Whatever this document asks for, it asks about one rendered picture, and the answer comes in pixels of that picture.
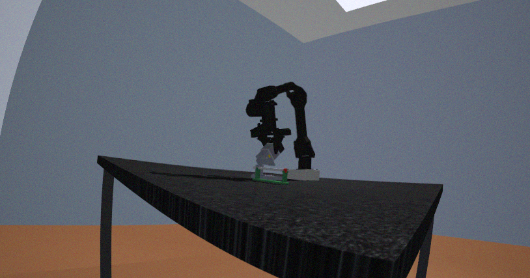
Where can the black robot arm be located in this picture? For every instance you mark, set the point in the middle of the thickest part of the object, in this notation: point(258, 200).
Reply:
point(259, 107)

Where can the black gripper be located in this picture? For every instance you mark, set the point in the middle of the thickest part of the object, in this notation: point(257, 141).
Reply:
point(278, 134)

